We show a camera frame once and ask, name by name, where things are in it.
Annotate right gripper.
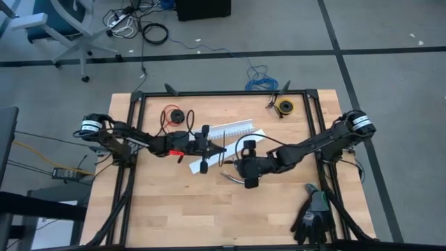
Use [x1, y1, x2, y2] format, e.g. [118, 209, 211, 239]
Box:
[243, 139, 282, 190]

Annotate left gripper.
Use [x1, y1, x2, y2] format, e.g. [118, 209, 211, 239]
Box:
[172, 123, 228, 175]

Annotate white duct cover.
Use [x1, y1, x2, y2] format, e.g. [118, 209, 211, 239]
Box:
[188, 128, 268, 175]

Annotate black zip tie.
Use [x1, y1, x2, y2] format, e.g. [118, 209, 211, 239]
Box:
[217, 129, 228, 168]

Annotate multicolour wire bundle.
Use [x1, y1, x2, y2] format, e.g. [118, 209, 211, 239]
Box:
[220, 171, 247, 185]

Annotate white cable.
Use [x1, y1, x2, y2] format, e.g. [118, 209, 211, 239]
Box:
[110, 15, 136, 38]
[219, 169, 245, 184]

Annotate white slotted cable duct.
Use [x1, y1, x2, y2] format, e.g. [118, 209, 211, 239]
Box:
[190, 119, 256, 143]

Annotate dark pliers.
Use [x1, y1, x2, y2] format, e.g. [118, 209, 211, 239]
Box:
[265, 93, 280, 110]

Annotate black grey work glove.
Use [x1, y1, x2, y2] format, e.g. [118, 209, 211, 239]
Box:
[289, 208, 325, 246]
[304, 182, 337, 245]

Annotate black equipment box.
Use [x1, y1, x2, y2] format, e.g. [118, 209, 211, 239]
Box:
[174, 0, 233, 22]

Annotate black power adapter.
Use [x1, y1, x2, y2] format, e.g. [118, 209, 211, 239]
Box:
[51, 167, 80, 181]

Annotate white power strip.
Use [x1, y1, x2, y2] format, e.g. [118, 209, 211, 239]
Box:
[107, 6, 136, 29]

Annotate office chair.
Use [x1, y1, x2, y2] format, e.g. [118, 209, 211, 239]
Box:
[9, 0, 123, 84]

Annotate black bench beam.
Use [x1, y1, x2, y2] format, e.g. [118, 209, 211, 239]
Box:
[0, 190, 88, 222]

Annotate black spool red wire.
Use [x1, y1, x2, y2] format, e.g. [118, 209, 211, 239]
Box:
[160, 103, 183, 128]

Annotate black aluminium frame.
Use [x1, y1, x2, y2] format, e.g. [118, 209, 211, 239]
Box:
[79, 88, 383, 251]

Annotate yellow wire spool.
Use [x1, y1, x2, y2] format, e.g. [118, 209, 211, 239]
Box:
[275, 98, 295, 116]

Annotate black frame clamp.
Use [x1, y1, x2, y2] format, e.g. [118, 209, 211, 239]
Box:
[277, 79, 291, 96]
[164, 82, 180, 97]

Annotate blue coiled cable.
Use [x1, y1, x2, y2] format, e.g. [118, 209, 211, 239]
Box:
[169, 36, 280, 92]

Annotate black sleeved cable bundle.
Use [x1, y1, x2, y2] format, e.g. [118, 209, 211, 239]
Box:
[83, 167, 135, 249]
[322, 167, 380, 243]

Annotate black hanging cable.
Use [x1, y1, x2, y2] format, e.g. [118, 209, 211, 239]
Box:
[134, 19, 149, 93]

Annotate black coiled cable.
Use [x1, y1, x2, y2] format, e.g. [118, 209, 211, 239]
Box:
[141, 22, 170, 46]

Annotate white coiled cable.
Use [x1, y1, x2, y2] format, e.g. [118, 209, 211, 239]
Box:
[110, 15, 136, 38]

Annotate yellow floor cable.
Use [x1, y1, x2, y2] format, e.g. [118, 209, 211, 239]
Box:
[13, 139, 95, 176]

